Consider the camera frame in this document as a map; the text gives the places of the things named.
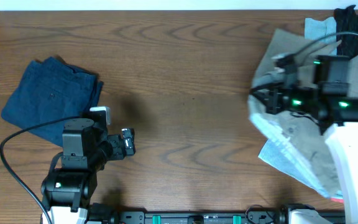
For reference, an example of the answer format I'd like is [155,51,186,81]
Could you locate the khaki shorts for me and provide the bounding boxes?
[248,30,358,198]

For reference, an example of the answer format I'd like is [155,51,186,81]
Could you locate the black patterned garment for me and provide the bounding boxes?
[334,5,358,58]

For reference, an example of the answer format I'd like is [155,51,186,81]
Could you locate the folded navy blue shorts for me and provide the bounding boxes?
[1,57,103,129]

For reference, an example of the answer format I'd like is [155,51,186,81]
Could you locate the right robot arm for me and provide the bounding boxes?
[248,54,358,223]

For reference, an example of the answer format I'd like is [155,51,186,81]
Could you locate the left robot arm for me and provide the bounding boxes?
[41,118,135,223]

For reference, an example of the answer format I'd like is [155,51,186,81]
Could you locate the red pink garment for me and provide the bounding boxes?
[331,197,344,203]

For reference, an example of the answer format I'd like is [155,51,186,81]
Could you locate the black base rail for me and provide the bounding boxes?
[87,203,346,224]

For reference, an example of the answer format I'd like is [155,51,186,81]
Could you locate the light blue garment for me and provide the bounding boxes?
[259,17,343,198]

